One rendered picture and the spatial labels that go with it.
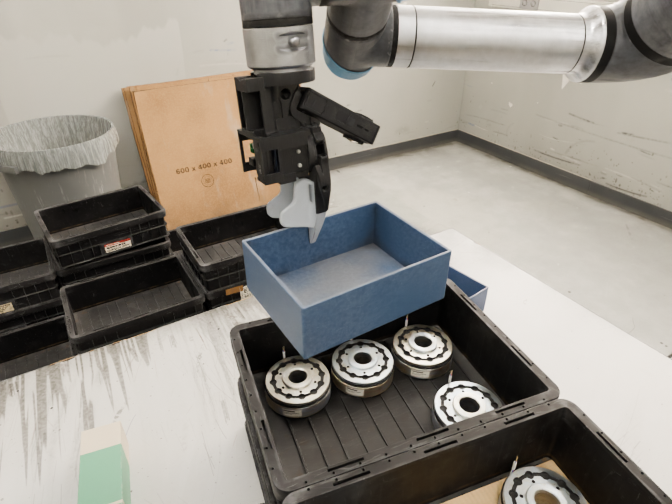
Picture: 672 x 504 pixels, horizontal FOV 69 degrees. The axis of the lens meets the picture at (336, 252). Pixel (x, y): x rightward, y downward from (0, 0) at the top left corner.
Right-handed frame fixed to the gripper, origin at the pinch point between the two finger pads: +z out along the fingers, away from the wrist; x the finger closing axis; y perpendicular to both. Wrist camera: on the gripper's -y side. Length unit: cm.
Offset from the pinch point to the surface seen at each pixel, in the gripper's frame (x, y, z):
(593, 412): 15, -47, 45
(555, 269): -89, -181, 103
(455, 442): 20.6, -6.8, 23.4
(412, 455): 20.2, -0.4, 22.0
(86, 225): -154, 26, 44
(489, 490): 23.0, -10.9, 32.4
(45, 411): -36, 42, 38
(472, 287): -20, -50, 36
